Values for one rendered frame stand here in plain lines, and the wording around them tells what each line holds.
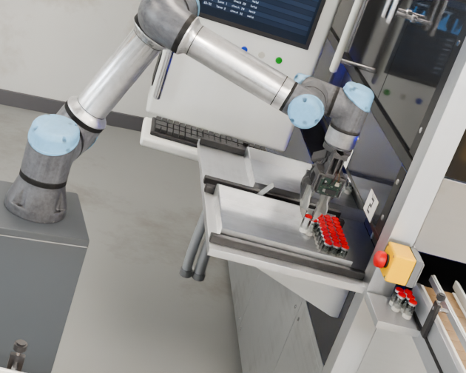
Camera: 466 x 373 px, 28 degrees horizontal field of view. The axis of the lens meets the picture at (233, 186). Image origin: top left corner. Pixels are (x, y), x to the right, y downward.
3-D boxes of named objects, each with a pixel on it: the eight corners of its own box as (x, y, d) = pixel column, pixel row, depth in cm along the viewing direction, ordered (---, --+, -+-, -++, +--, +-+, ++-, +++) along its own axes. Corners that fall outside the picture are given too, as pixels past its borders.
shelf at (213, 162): (342, 183, 293) (344, 178, 292) (392, 301, 230) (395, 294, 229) (197, 144, 284) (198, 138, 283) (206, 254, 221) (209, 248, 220)
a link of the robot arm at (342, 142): (327, 119, 225) (358, 128, 226) (321, 136, 226) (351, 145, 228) (332, 130, 218) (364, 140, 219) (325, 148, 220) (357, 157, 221)
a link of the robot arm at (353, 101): (344, 76, 222) (377, 89, 221) (328, 118, 226) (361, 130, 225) (342, 83, 214) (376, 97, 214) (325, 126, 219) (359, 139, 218)
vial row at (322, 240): (316, 228, 250) (322, 213, 248) (327, 260, 234) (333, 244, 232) (309, 226, 250) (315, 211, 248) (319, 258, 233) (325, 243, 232)
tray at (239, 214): (331, 226, 255) (335, 214, 253) (348, 273, 231) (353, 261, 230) (213, 195, 248) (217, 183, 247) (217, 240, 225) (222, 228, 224)
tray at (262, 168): (347, 184, 288) (350, 175, 286) (363, 223, 264) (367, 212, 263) (243, 156, 281) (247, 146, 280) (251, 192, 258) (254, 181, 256)
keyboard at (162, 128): (265, 152, 313) (268, 146, 312) (268, 169, 300) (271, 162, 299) (152, 119, 307) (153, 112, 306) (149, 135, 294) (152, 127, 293)
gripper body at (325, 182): (309, 193, 223) (326, 149, 218) (304, 179, 231) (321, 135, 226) (339, 201, 224) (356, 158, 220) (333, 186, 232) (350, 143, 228)
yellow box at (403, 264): (404, 273, 223) (416, 247, 220) (412, 289, 216) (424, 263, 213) (376, 266, 221) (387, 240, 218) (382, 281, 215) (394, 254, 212)
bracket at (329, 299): (336, 311, 243) (353, 270, 239) (337, 318, 241) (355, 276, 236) (212, 281, 237) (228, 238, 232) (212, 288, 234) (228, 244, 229)
